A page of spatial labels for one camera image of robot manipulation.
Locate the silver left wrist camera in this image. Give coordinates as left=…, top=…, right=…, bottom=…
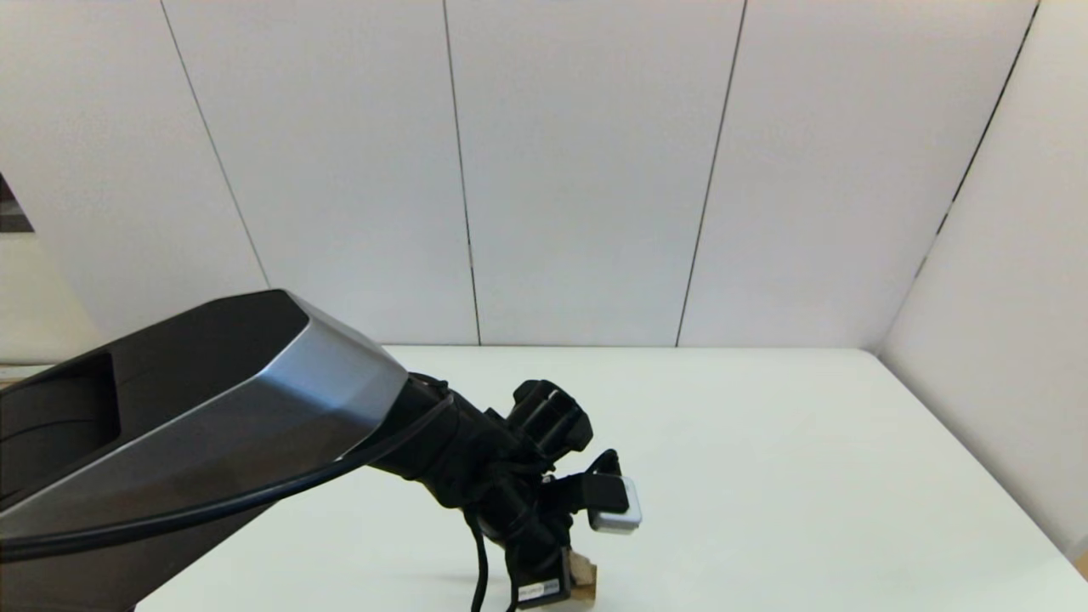
left=588, top=476, right=643, bottom=536

